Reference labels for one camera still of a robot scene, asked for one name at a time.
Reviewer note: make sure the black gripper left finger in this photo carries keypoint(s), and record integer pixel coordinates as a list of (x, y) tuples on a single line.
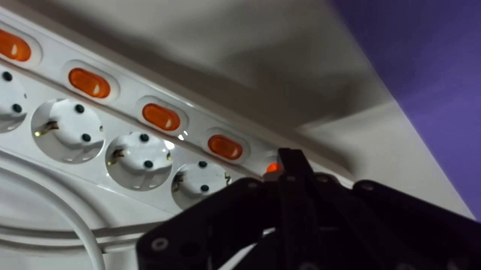
[(241, 215)]

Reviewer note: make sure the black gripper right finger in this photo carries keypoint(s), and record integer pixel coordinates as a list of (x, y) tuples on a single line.
[(361, 215)]

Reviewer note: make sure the white power strip orange switches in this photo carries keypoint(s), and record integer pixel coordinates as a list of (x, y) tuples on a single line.
[(125, 95)]

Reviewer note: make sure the purple mat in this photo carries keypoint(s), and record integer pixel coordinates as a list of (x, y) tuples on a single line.
[(430, 75)]

